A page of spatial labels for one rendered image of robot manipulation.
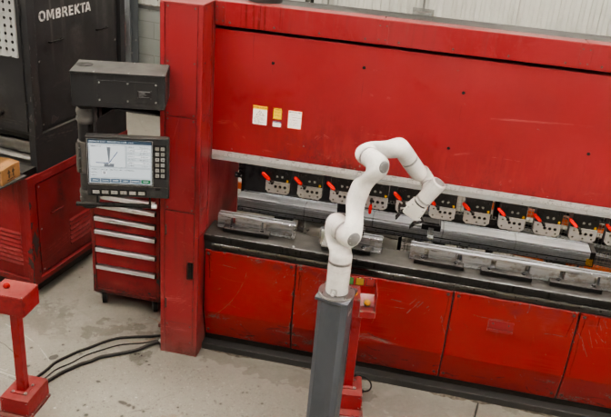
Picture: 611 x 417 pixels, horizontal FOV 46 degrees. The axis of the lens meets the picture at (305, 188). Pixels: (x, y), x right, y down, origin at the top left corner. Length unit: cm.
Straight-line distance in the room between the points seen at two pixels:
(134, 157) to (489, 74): 199
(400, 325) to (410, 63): 163
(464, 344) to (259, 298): 131
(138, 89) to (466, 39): 177
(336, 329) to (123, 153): 150
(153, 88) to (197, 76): 29
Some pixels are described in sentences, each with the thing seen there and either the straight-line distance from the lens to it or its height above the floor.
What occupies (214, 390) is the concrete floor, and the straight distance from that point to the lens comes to 471.
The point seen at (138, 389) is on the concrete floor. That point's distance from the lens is 473.
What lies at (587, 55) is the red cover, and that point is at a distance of 409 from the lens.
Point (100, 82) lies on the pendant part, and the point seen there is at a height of 189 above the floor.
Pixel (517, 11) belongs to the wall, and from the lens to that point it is 818.
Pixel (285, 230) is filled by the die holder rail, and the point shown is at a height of 93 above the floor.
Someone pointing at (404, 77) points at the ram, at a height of 199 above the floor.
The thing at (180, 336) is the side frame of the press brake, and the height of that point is 14.
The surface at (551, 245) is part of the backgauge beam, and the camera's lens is 477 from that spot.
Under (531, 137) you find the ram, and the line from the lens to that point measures 419.
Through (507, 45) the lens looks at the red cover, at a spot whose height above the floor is 224.
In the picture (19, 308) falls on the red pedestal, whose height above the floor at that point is 74.
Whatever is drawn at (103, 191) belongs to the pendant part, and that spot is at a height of 127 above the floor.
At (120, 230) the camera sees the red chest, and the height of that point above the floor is 65.
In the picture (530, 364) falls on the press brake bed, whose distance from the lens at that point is 475.
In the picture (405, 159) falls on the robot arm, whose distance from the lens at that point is 361.
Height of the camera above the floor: 299
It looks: 24 degrees down
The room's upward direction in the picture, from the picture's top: 5 degrees clockwise
